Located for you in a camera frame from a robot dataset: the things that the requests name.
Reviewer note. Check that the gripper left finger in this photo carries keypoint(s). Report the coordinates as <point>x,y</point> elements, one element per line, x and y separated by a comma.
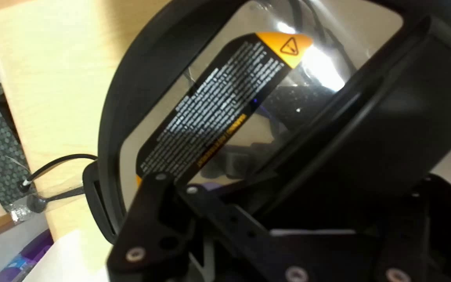
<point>147,219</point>

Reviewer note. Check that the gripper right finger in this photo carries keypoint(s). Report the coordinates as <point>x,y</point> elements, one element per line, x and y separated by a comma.
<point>437,219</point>

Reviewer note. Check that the white paper sheet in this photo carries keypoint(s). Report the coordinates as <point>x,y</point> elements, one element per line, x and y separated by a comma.
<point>73,258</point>

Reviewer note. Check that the purple packet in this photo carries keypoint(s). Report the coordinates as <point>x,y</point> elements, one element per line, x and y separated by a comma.
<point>29,256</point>

